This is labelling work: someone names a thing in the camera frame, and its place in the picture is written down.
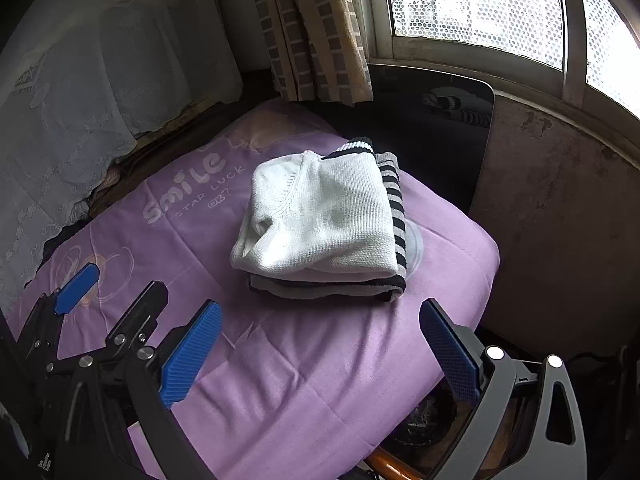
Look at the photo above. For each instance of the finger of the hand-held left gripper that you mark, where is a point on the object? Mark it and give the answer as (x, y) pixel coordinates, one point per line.
(77, 285)
(140, 315)

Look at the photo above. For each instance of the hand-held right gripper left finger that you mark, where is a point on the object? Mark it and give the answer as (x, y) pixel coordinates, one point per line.
(192, 355)

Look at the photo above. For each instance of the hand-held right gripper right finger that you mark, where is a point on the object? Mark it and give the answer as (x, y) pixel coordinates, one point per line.
(450, 350)

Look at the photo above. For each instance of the white sweater black-striped collar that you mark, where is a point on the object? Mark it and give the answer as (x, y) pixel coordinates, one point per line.
(325, 210)

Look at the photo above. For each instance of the purple printed blanket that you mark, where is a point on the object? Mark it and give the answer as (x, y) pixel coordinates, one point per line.
(300, 360)

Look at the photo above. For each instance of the brown wooden bar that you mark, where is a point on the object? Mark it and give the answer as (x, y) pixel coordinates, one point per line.
(395, 465)

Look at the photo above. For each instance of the black-and-grey striped garment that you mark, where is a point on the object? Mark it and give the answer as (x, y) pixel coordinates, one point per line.
(395, 210)

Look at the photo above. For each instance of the white lace cover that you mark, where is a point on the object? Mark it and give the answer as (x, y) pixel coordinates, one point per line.
(75, 110)

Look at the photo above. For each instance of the black glossy board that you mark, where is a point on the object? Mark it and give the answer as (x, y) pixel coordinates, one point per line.
(400, 110)

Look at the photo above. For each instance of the beige checked curtain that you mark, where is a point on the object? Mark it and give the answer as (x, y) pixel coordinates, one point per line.
(310, 35)

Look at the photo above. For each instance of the window with dotted film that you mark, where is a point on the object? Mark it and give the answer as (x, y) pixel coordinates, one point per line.
(475, 0)

